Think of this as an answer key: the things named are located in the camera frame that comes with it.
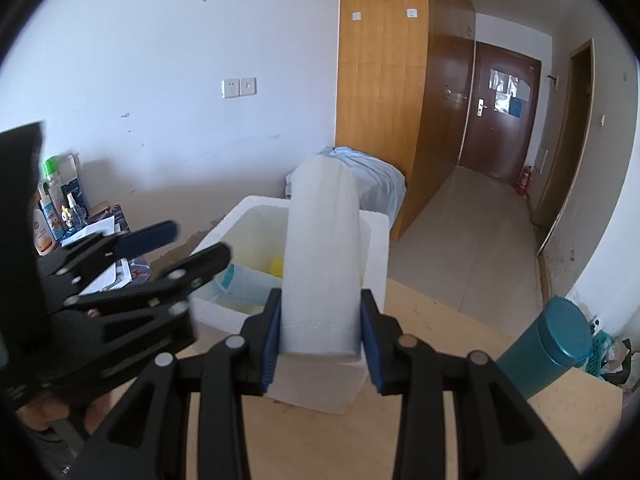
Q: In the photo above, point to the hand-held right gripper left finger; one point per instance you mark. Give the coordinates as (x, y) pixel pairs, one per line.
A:
(270, 340)

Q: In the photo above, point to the white paper towel roll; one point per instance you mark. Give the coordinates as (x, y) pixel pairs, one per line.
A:
(322, 240)

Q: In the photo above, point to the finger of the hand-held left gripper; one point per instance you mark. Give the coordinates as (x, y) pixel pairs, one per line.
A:
(195, 272)
(145, 239)

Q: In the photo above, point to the person's left hand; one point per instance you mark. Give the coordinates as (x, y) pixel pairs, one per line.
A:
(45, 414)

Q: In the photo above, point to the yellow foam net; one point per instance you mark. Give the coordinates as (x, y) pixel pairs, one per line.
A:
(276, 267)

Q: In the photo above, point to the white foam box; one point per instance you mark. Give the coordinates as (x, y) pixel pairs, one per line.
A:
(320, 385)

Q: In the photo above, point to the teal metal canister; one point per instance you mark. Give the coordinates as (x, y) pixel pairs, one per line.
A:
(545, 345)

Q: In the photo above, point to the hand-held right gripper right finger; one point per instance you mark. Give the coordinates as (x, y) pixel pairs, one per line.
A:
(371, 345)

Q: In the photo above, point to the blue plastic basket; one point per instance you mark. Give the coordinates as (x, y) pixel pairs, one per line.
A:
(597, 355)

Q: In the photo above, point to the white orange bottle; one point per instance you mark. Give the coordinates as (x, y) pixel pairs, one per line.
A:
(45, 232)

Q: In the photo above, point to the brown side door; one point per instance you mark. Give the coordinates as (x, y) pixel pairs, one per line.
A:
(565, 150)

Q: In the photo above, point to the light blue cloth bundle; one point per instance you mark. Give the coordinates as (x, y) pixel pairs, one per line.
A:
(375, 180)

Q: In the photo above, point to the white double wall outlet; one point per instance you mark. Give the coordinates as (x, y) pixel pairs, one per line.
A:
(239, 87)

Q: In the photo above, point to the blue face mask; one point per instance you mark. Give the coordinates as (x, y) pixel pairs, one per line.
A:
(245, 285)

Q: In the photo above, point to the small spray bottle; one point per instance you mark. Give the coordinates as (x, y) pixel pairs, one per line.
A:
(74, 212)

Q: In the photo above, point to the dark brown entrance door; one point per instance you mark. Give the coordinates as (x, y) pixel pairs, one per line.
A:
(495, 135)

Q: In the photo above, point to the wooden wardrobe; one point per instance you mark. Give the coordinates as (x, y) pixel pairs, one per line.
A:
(385, 110)

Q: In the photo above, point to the white green-capped bottle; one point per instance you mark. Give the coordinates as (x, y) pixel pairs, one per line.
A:
(52, 172)

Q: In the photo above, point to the red fire extinguisher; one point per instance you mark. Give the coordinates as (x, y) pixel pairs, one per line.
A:
(523, 182)

